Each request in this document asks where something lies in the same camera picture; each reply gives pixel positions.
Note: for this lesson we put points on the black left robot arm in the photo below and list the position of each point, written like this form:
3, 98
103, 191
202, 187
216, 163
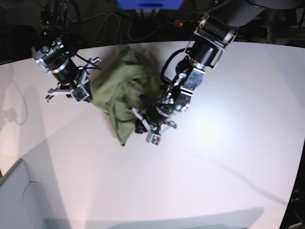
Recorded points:
185, 68

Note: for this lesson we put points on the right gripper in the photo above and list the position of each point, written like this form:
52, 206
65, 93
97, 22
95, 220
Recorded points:
69, 76

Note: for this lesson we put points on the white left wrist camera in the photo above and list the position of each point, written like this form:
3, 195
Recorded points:
153, 138

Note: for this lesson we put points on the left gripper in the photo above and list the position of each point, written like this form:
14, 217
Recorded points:
151, 119

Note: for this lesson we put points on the white power strip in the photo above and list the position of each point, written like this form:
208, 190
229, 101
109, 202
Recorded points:
185, 23

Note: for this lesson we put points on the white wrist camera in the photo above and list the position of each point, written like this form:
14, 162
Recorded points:
81, 94
153, 138

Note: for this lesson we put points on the blue box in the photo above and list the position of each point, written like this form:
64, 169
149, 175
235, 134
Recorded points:
150, 4

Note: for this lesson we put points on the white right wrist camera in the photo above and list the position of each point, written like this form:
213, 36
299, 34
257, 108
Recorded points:
81, 94

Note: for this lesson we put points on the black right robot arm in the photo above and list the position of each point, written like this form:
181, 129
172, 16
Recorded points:
57, 53

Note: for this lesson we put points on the green T-shirt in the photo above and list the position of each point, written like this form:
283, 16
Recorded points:
119, 87

